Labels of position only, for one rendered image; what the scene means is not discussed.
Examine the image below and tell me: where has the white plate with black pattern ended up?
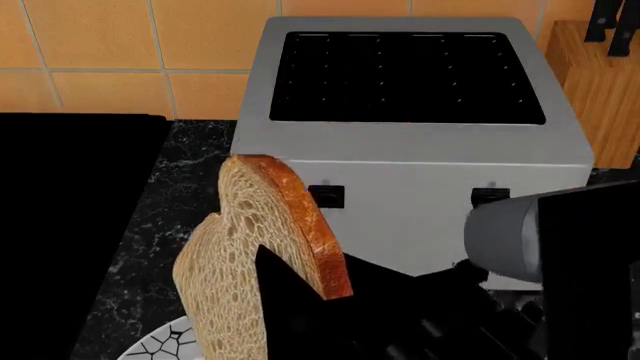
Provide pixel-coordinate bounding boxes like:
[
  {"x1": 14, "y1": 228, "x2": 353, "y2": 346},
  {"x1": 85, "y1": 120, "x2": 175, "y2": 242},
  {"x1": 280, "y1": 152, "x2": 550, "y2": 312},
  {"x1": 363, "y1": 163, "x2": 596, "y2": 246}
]
[{"x1": 121, "y1": 313, "x2": 200, "y2": 360}]

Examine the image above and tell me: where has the wooden knife block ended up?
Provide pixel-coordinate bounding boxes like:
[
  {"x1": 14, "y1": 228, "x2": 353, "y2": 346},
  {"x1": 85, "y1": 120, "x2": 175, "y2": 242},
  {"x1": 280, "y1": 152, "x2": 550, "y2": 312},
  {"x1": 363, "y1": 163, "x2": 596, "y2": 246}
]
[{"x1": 546, "y1": 19, "x2": 640, "y2": 171}]

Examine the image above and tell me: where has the black knife handle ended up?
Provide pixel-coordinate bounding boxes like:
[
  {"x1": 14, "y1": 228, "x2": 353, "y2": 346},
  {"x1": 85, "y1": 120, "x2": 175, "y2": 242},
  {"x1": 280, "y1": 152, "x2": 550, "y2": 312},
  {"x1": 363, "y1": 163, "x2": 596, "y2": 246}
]
[
  {"x1": 583, "y1": 0, "x2": 621, "y2": 43},
  {"x1": 606, "y1": 0, "x2": 640, "y2": 59}
]

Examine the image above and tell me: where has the black cooktop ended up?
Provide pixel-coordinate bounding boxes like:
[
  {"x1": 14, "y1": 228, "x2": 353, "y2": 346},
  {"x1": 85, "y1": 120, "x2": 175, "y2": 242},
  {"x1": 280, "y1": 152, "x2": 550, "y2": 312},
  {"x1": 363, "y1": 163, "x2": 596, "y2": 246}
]
[{"x1": 0, "y1": 111, "x2": 169, "y2": 360}]

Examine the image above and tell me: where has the black toaster lever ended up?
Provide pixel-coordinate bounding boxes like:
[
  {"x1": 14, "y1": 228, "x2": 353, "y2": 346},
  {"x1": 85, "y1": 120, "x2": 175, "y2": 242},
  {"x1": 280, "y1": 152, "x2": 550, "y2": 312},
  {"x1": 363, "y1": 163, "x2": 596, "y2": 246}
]
[
  {"x1": 471, "y1": 186, "x2": 512, "y2": 207},
  {"x1": 307, "y1": 183, "x2": 347, "y2": 210}
]

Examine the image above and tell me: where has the toasted bread slice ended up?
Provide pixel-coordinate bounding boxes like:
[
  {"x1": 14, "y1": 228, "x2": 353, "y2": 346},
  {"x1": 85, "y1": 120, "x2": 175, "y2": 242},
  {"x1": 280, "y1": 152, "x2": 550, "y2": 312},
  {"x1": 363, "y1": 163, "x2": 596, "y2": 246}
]
[{"x1": 171, "y1": 153, "x2": 355, "y2": 360}]

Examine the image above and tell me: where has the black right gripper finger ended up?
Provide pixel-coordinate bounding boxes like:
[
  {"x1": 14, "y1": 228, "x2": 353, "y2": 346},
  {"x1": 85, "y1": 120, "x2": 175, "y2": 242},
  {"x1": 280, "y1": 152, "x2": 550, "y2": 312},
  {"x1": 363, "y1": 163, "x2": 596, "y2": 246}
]
[
  {"x1": 342, "y1": 252, "x2": 417, "y2": 300},
  {"x1": 255, "y1": 244, "x2": 332, "y2": 360}
]

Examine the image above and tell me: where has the silver four-slot toaster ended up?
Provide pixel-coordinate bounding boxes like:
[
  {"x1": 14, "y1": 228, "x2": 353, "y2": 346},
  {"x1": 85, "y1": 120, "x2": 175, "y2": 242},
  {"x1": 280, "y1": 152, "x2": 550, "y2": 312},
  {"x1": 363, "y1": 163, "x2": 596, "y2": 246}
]
[{"x1": 229, "y1": 15, "x2": 596, "y2": 292}]

